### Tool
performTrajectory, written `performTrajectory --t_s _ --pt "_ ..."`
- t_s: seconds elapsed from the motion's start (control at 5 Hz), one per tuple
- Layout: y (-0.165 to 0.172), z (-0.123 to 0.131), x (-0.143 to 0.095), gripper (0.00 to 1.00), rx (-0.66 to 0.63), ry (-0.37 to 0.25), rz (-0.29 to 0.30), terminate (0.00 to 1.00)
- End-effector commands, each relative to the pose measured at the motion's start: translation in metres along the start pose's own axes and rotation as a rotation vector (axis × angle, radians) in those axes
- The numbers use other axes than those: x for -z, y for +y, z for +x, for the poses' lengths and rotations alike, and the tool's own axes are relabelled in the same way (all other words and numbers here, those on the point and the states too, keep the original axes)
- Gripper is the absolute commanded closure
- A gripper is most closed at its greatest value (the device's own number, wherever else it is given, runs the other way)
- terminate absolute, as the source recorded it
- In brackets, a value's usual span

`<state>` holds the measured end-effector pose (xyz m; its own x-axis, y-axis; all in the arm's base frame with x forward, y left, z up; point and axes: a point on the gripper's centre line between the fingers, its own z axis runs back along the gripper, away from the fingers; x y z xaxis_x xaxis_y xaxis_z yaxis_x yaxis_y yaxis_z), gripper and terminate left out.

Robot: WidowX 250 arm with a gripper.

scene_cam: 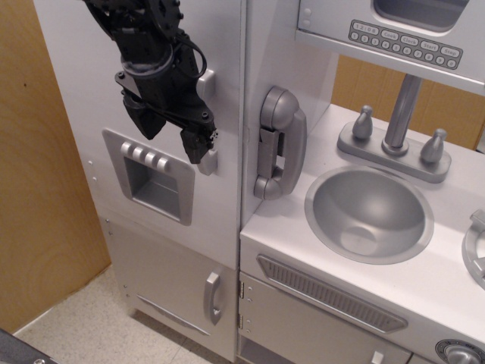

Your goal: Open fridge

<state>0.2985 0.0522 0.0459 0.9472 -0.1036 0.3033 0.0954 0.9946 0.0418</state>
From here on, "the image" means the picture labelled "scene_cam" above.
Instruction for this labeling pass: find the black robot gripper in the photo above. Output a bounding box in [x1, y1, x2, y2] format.
[114, 36, 218, 165]

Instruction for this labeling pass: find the silver fridge handle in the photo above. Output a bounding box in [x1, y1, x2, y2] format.
[196, 69, 217, 176]

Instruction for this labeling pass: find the white fridge door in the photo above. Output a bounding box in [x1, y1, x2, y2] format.
[35, 1, 246, 268]

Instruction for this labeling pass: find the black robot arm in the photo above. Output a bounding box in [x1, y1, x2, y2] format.
[86, 1, 217, 164]

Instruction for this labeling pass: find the silver ice dispenser panel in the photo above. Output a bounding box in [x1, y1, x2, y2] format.
[102, 129, 196, 226]

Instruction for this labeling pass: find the white lower freezer door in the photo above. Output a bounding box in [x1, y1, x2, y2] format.
[100, 216, 237, 361]

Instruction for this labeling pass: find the silver toy faucet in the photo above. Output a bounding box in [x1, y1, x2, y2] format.
[337, 74, 452, 184]

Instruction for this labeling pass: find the grey vent grille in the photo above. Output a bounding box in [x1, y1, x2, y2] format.
[256, 255, 408, 334]

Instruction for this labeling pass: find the silver toy sink bowl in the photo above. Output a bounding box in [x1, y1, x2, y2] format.
[305, 166, 434, 265]

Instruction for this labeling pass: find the white toy kitchen cabinet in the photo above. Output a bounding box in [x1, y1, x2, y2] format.
[240, 1, 484, 363]

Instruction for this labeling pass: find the white oven door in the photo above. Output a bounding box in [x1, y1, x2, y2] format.
[239, 273, 411, 363]

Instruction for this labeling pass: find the black case corner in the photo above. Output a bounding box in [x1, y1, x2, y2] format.
[1, 329, 56, 364]

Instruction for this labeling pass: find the toy microwave with keypad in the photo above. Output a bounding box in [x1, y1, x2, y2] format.
[296, 1, 484, 96]

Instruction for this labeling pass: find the brown cardboard backing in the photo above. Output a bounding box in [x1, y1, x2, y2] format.
[332, 55, 484, 149]

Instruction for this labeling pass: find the silver stove burner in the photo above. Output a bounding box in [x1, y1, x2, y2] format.
[462, 209, 484, 290]

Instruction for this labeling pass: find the silver stove knob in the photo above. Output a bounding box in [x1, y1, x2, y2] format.
[435, 339, 484, 364]

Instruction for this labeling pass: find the grey toy wall phone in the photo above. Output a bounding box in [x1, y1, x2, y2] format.
[254, 86, 307, 200]

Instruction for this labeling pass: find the silver lower door handle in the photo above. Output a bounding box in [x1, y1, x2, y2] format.
[203, 272, 221, 325]

